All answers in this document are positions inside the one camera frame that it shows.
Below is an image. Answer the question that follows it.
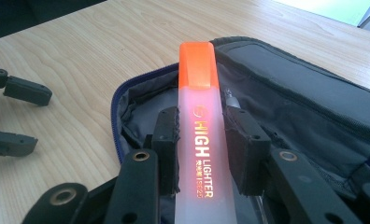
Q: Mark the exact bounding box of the orange highlighter pen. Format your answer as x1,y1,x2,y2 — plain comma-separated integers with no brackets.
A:
174,40,237,224

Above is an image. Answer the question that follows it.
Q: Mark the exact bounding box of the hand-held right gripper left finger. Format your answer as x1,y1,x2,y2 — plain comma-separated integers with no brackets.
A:
150,105,181,197

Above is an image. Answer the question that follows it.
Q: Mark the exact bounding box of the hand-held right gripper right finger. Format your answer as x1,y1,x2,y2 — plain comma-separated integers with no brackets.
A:
223,105,272,197

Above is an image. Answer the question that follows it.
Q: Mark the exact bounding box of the grey fabric pencil case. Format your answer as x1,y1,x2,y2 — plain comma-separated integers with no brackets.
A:
110,35,370,224

